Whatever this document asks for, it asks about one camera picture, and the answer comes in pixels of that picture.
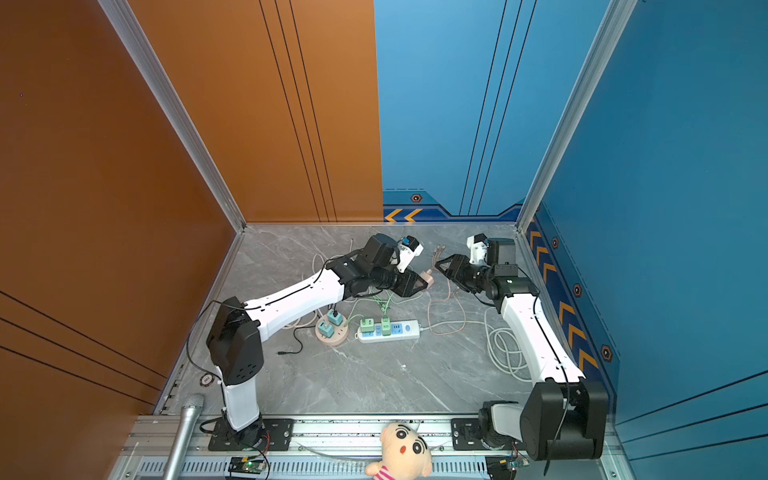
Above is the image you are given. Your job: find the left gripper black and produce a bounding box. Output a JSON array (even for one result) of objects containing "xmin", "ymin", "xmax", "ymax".
[{"xmin": 369, "ymin": 263, "xmax": 430, "ymax": 297}]

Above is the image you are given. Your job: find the pink charger block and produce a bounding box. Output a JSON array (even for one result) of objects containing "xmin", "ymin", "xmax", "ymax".
[{"xmin": 421, "ymin": 269, "xmax": 434, "ymax": 287}]

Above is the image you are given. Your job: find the green charger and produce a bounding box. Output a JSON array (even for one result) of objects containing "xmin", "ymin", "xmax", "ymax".
[
  {"xmin": 380, "ymin": 318, "xmax": 392, "ymax": 336},
  {"xmin": 360, "ymin": 318, "xmax": 375, "ymax": 334}
]

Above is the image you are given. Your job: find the teal charger with black cable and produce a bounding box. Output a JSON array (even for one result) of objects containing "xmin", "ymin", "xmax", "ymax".
[{"xmin": 327, "ymin": 310, "xmax": 344, "ymax": 327}]

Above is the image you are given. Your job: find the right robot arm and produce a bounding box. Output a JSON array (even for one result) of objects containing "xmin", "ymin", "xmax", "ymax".
[{"xmin": 435, "ymin": 234, "xmax": 609, "ymax": 461}]

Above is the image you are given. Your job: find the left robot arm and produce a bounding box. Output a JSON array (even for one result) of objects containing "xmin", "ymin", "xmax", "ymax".
[{"xmin": 206, "ymin": 233, "xmax": 428, "ymax": 432}]

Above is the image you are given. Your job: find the white blue power strip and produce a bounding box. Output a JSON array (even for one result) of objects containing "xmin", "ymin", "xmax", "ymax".
[{"xmin": 355, "ymin": 320, "xmax": 421, "ymax": 343}]

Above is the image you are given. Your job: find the round pink power socket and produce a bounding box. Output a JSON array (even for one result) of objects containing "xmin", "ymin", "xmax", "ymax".
[{"xmin": 314, "ymin": 315, "xmax": 349, "ymax": 347}]

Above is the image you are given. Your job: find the plush doll toy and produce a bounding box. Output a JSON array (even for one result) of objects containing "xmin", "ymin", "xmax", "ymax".
[{"xmin": 365, "ymin": 423, "xmax": 433, "ymax": 480}]

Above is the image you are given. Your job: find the right circuit board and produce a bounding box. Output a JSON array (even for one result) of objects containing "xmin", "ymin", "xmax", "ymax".
[{"xmin": 485, "ymin": 456, "xmax": 530, "ymax": 480}]

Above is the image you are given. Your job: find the circuit board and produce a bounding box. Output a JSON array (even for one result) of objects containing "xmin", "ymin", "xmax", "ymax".
[
  {"xmin": 227, "ymin": 456, "xmax": 271, "ymax": 479},
  {"xmin": 485, "ymin": 456, "xmax": 530, "ymax": 480}
]

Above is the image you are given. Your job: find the round poker chip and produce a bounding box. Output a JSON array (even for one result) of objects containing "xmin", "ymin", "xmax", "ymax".
[{"xmin": 199, "ymin": 373, "xmax": 216, "ymax": 387}]

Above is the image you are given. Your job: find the left circuit board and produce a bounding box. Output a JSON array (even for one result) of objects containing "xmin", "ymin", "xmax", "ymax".
[{"xmin": 227, "ymin": 456, "xmax": 271, "ymax": 479}]

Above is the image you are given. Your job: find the metal pole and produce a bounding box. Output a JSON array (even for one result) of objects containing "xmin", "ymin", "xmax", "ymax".
[{"xmin": 162, "ymin": 394, "xmax": 205, "ymax": 480}]

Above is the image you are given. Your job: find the pink multi-head cable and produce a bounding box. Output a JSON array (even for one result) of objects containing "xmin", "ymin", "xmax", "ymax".
[{"xmin": 425, "ymin": 244, "xmax": 468, "ymax": 337}]

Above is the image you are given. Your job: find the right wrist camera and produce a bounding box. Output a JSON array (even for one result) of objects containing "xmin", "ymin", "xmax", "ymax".
[{"xmin": 467, "ymin": 233, "xmax": 488, "ymax": 265}]

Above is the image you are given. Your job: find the green tangled cable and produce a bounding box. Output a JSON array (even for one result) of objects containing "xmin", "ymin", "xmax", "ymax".
[{"xmin": 347, "ymin": 290, "xmax": 421, "ymax": 325}]

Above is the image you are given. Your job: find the white tangled cable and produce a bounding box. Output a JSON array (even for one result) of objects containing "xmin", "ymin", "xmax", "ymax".
[{"xmin": 311, "ymin": 238, "xmax": 356, "ymax": 283}]

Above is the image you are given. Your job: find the black usb cable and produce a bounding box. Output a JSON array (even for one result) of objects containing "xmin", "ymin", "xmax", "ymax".
[{"xmin": 277, "ymin": 302, "xmax": 334, "ymax": 358}]

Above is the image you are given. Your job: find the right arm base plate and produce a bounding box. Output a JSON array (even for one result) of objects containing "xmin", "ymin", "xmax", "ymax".
[{"xmin": 450, "ymin": 417, "xmax": 522, "ymax": 451}]

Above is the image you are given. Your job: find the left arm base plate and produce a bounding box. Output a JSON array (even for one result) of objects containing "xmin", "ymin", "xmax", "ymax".
[{"xmin": 208, "ymin": 417, "xmax": 295, "ymax": 453}]

